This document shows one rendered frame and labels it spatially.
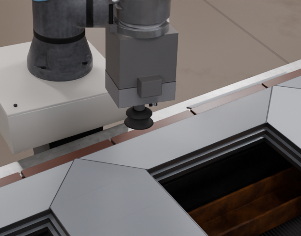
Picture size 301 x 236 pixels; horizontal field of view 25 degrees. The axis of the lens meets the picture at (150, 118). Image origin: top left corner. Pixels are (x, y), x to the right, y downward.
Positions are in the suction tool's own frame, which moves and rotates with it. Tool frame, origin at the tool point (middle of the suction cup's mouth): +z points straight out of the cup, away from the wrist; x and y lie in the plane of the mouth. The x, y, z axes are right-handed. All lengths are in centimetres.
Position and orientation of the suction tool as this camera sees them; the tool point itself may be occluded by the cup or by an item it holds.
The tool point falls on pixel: (139, 122)
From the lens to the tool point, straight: 100.2
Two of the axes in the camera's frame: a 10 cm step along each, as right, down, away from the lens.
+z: -0.3, 8.6, 5.1
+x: -3.5, -4.9, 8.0
